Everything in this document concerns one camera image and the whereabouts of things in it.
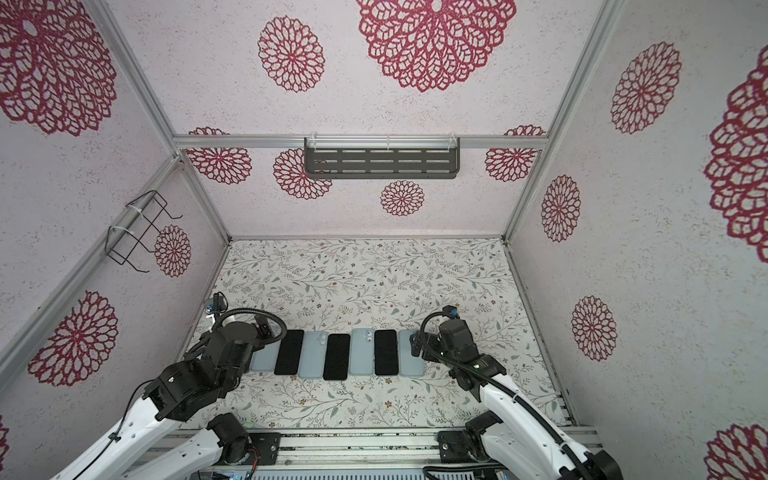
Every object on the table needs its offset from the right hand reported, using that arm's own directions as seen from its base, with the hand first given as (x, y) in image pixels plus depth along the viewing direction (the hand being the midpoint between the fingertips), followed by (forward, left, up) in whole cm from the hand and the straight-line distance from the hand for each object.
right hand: (424, 336), depth 83 cm
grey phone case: (-3, +33, -9) cm, 34 cm away
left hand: (-5, +43, +13) cm, 46 cm away
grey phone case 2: (-2, +18, -10) cm, 21 cm away
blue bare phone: (-4, +25, -8) cm, 27 cm away
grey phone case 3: (-5, +4, -9) cm, 11 cm away
